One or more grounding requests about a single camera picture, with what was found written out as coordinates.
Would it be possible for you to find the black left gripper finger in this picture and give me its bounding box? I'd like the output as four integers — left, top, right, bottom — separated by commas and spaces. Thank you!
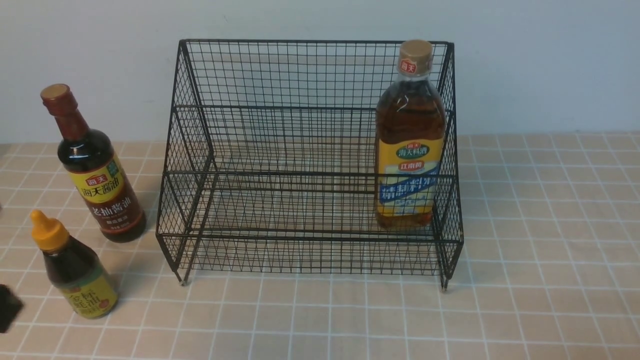
0, 284, 25, 334

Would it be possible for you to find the oyster sauce bottle orange cap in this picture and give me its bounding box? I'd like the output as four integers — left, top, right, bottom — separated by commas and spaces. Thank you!
30, 209, 119, 319

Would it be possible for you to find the dark soy sauce bottle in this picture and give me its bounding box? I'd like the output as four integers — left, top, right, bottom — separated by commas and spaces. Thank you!
39, 83, 147, 243

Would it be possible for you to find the cooking wine bottle yellow label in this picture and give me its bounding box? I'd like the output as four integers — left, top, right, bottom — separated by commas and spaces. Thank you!
375, 39, 446, 229

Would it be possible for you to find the black wire mesh shelf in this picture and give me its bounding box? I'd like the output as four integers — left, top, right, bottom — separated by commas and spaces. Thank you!
156, 39, 464, 291

